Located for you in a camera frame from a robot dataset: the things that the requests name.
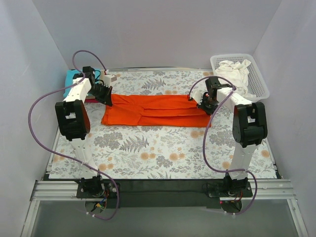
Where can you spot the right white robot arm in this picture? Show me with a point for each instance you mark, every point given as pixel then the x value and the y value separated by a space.
pixel 249 129

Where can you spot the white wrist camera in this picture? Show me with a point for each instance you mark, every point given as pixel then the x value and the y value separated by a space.
pixel 108 79
pixel 196 96

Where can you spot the white plastic basket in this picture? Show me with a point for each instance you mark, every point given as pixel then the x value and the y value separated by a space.
pixel 256 83

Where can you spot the white t shirt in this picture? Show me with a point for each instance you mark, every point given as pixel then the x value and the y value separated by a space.
pixel 237 73

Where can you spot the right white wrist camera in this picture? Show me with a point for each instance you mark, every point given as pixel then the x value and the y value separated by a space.
pixel 196 96

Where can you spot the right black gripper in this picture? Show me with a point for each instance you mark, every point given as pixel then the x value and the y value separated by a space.
pixel 206 103

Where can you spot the orange t shirt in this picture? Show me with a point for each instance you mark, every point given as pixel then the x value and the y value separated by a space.
pixel 154 110

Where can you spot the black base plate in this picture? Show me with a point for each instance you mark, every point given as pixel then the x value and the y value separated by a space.
pixel 128 193

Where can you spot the folded magenta t shirt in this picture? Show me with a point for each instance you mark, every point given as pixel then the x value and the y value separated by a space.
pixel 91 101

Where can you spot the folded cyan t shirt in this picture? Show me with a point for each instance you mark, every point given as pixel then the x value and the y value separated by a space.
pixel 69 79

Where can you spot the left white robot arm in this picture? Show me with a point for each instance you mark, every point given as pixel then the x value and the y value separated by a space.
pixel 74 123

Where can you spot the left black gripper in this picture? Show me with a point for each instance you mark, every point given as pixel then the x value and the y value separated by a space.
pixel 99 91

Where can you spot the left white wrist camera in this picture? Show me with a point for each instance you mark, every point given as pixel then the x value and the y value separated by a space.
pixel 108 79

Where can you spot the aluminium frame rail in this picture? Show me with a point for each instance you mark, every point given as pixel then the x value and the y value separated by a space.
pixel 66 190

